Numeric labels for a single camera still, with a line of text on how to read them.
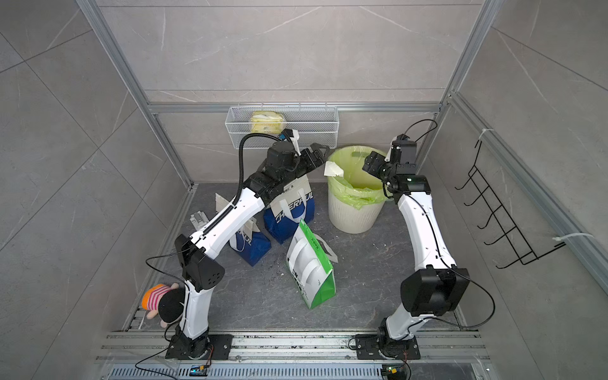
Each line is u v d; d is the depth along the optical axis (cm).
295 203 90
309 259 71
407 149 56
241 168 58
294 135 69
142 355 73
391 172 60
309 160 66
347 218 91
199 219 104
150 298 78
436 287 42
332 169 83
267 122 88
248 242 80
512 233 63
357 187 80
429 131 101
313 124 86
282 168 59
